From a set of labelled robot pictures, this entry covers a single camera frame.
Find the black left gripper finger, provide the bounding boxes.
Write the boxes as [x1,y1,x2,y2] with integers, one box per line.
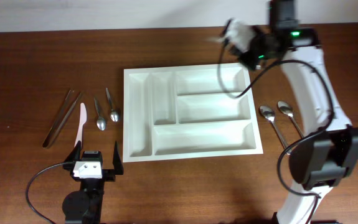
[64,141,82,162]
[112,141,124,175]

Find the large steel spoon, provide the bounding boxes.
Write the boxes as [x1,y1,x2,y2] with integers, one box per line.
[277,101,304,138]
[258,105,289,149]

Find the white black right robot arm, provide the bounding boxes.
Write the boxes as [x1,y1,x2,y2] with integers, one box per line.
[223,1,358,223]

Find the steel kitchen tongs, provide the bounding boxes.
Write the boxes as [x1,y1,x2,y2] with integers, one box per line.
[42,89,82,149]

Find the small steel teaspoon left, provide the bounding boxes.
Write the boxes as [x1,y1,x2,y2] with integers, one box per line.
[94,98,106,131]

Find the small steel teaspoon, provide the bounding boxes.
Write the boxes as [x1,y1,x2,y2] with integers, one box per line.
[105,87,119,123]
[94,98,106,131]

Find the pink plastic knife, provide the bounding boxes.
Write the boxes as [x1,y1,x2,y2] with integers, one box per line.
[75,103,87,145]

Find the small steel teaspoon right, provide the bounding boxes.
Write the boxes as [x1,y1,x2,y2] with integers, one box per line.
[105,87,119,123]

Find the white plastic cutlery tray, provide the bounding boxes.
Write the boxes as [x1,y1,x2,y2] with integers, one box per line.
[123,63,263,162]

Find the black left camera cable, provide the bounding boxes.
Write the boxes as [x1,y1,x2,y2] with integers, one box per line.
[25,161,73,224]

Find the black camera cable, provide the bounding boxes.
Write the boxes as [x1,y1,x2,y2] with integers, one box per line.
[217,40,336,224]
[25,161,73,224]

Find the black right camera cable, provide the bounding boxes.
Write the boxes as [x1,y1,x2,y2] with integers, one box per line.
[217,40,336,224]

